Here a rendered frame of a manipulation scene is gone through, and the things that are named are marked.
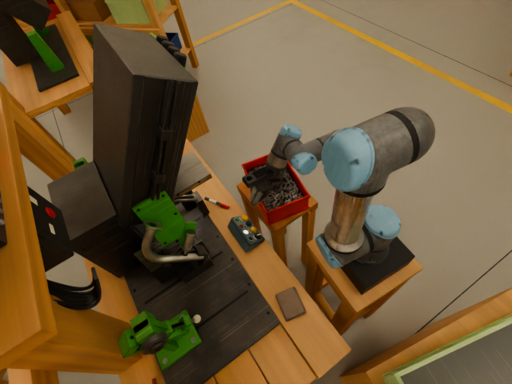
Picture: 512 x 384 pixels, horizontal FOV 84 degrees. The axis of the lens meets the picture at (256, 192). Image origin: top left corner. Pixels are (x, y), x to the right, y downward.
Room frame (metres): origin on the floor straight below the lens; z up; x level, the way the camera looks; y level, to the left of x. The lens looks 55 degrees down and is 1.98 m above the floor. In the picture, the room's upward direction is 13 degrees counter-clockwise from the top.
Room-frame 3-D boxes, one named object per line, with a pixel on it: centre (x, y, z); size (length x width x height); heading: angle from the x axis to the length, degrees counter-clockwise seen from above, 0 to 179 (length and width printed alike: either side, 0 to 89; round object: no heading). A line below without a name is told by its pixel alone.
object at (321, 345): (0.72, 0.17, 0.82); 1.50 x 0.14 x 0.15; 24
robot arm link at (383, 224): (0.36, -0.36, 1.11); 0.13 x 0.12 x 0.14; 103
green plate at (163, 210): (0.56, 0.34, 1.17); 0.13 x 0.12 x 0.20; 24
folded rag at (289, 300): (0.24, -0.03, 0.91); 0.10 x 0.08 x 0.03; 11
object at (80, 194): (0.65, 0.60, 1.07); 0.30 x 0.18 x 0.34; 24
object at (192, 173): (0.72, 0.37, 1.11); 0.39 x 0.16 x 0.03; 114
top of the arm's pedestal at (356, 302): (0.37, -0.36, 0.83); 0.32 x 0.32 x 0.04; 19
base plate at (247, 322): (0.60, 0.43, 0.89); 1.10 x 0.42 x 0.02; 24
